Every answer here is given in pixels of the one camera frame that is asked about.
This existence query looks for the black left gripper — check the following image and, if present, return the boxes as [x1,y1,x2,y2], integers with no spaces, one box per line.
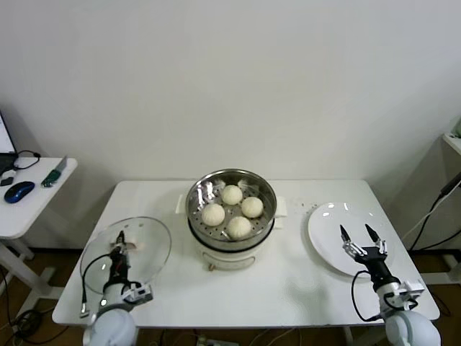
[107,231,131,288]

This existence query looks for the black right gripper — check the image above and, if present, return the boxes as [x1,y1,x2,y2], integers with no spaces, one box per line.
[339,223,397,289]

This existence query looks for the round glass pot lid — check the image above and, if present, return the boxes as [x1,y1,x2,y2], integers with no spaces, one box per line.
[79,216,172,295]

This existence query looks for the white steamed baozi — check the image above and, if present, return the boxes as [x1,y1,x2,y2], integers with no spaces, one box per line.
[201,203,227,227]
[220,185,243,205]
[226,215,252,241]
[240,197,264,219]

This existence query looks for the perforated steel steamer basket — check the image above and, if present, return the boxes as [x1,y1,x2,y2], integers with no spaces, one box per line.
[185,167,278,252]

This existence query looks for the white round plate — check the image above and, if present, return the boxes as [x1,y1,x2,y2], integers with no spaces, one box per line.
[307,201,396,278]

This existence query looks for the white side table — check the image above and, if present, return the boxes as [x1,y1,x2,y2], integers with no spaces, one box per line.
[0,156,79,321]

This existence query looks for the white electric cooking pot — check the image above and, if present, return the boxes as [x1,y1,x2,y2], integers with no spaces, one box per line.
[175,194,289,272]

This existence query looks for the blue computer mouse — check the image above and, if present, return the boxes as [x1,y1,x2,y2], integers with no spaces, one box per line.
[4,181,36,203]

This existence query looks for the white power strip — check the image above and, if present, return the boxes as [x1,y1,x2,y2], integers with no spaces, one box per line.
[194,334,224,346]

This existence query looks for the white shelf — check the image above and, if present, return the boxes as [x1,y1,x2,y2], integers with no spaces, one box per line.
[442,131,461,159]

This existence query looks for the black laptop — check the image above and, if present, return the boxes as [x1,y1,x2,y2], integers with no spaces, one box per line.
[0,111,18,174]

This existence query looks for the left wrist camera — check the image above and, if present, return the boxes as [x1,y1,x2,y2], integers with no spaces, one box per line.
[122,283,155,304]

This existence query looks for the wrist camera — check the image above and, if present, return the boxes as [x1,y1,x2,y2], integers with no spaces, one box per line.
[398,279,426,310]
[122,283,155,304]

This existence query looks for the white hanging cable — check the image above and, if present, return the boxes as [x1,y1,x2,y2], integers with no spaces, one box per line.
[401,200,443,241]

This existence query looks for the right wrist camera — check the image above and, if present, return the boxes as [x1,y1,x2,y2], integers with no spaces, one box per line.
[398,279,426,310]

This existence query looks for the green-handled knife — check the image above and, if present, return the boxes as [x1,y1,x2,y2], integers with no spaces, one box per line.
[40,154,68,188]

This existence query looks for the black floor cables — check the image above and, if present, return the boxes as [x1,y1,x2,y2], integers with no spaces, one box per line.
[0,266,40,342]

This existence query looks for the black looped desk cable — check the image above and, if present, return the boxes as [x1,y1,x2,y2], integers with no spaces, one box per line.
[13,150,41,170]

